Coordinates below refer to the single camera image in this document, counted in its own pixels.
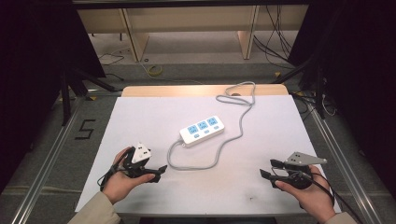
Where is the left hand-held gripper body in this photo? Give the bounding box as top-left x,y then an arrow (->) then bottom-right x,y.
122,142 -> 158,179

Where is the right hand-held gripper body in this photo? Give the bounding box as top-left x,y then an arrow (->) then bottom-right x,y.
278,151 -> 329,190

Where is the person's left hand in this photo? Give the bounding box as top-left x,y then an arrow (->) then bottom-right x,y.
102,147 -> 156,205

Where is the person's right hand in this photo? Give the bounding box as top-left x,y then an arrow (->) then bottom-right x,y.
274,164 -> 337,224

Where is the white board mat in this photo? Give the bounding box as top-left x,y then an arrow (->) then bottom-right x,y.
75,94 -> 342,216

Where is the white power strip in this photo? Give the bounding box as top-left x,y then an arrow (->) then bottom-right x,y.
178,115 -> 226,148

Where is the black metal stand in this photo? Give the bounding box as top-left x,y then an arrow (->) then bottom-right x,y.
272,55 -> 327,119
60,65 -> 123,127

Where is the wooden table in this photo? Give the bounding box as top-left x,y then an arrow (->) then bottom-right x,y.
120,83 -> 290,98

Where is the black curtain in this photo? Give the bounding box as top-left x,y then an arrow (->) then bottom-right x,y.
287,0 -> 396,202
0,0 -> 107,192

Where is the beige wooden desk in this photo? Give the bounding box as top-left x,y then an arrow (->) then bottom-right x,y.
76,4 -> 310,63

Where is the aluminium floor rail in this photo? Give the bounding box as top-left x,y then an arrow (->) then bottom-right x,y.
305,98 -> 383,224
10,95 -> 87,224

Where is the grey power strip cable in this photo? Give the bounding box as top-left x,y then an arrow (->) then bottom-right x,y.
166,80 -> 257,172

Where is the white cable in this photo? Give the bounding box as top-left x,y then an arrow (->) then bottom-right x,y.
320,92 -> 338,118

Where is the yellow cable coil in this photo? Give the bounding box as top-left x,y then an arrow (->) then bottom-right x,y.
147,63 -> 163,77

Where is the thin black floor cable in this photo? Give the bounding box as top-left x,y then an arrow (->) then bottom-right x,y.
98,46 -> 126,82

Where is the bundle of black floor cables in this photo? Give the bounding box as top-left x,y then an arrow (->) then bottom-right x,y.
252,5 -> 296,70

